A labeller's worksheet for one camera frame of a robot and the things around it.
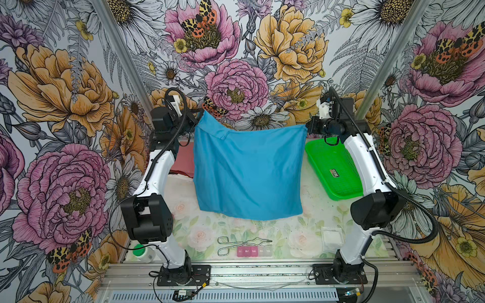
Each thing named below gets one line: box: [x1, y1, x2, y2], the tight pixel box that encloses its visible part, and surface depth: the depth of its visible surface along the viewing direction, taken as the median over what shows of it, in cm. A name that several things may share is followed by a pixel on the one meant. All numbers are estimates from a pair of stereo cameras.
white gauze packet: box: [320, 226, 345, 254], surface depth 85 cm
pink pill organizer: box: [236, 246, 273, 257], surface depth 81 cm
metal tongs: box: [217, 236, 273, 257], surface depth 84 cm
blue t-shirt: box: [192, 110, 309, 221], surface depth 85 cm
